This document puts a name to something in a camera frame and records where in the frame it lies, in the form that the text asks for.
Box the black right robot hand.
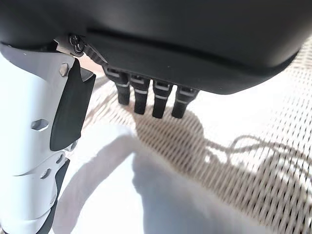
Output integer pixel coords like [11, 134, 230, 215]
[0, 0, 312, 234]

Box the cream wicker tray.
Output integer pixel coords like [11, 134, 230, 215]
[80, 41, 312, 234]

